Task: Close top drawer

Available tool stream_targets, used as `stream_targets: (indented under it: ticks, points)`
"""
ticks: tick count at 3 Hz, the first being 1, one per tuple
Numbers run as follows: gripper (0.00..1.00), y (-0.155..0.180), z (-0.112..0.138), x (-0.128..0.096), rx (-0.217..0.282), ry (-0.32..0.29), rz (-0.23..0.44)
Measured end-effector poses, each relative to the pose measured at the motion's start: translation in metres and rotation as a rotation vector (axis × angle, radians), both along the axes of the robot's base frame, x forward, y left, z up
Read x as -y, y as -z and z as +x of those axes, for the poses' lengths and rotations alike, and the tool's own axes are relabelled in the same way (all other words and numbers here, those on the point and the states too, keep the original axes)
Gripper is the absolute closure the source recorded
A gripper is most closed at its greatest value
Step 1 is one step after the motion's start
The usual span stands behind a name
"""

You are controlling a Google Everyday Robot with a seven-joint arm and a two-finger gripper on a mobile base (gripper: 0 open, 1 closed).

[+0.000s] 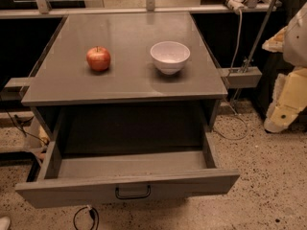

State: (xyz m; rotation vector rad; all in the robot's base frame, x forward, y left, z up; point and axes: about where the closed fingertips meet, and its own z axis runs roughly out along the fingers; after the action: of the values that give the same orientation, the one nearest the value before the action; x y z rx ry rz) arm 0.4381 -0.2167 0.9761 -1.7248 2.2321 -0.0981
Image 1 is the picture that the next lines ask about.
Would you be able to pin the yellowish foam-padded gripper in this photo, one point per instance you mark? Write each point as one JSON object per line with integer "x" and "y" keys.
{"x": 296, "y": 42}

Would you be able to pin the grey top drawer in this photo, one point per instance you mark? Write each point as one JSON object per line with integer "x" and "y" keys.
{"x": 96, "y": 149}

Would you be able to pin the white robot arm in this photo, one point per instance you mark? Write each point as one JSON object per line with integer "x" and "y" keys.
{"x": 299, "y": 21}

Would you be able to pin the metal diagonal rod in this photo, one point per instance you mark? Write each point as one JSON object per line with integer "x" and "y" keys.
{"x": 251, "y": 4}

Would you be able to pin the white ceramic bowl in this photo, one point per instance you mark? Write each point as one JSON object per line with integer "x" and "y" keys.
{"x": 169, "y": 57}

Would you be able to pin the grey cabinet desk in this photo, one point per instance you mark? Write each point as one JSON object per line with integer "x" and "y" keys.
{"x": 65, "y": 77}

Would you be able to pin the red apple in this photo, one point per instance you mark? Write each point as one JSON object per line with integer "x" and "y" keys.
{"x": 98, "y": 58}

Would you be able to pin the white object floor corner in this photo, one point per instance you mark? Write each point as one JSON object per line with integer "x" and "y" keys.
{"x": 5, "y": 223}

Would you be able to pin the grey side bracket right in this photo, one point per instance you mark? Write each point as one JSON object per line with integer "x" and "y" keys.
{"x": 239, "y": 80}

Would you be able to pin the grey side bracket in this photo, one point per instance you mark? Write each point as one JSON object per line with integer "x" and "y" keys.
{"x": 239, "y": 80}
{"x": 15, "y": 89}

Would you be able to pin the black top drawer handle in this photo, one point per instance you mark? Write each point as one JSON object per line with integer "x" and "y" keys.
{"x": 133, "y": 192}

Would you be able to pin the grey side bracket left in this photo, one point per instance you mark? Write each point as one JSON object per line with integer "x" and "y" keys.
{"x": 15, "y": 89}

